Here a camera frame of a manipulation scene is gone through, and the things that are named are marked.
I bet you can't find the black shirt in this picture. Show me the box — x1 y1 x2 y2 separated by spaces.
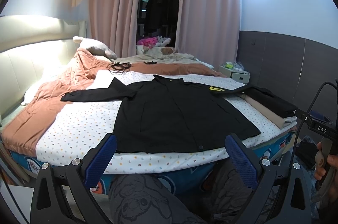
61 75 260 154

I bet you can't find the person's right hand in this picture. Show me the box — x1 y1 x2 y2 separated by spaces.
315 138 337 203

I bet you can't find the folded beige garment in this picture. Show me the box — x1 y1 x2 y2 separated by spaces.
240 94 297 129

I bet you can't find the white floral bed sheet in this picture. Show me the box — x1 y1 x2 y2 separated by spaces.
35 70 282 174

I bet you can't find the patterned grey trouser leg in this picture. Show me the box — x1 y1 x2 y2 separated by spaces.
108 159 253 223

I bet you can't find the folded black garment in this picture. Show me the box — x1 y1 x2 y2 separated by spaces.
243 86 297 118

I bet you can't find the orange-brown duvet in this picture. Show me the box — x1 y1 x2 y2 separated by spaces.
1 48 225 157

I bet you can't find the white bedside drawer cabinet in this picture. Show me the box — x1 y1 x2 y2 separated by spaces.
219 62 250 84

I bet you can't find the small black object on bed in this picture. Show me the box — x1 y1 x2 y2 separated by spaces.
143 61 157 65

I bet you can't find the grey plush toy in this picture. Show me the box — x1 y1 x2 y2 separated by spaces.
73 36 117 60

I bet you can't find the beige crumpled blanket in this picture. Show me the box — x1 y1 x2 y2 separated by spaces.
115 45 214 69

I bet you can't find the cream padded headboard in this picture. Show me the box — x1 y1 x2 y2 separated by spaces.
1 15 87 117

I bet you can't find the pink curtain right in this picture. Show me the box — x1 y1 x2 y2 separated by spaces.
175 0 241 68

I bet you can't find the pink plush toy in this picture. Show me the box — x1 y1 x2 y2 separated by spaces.
136 37 158 48

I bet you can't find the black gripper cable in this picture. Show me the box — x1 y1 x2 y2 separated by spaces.
289 82 338 161

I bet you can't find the black coiled cable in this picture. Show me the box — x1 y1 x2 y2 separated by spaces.
106 62 132 75

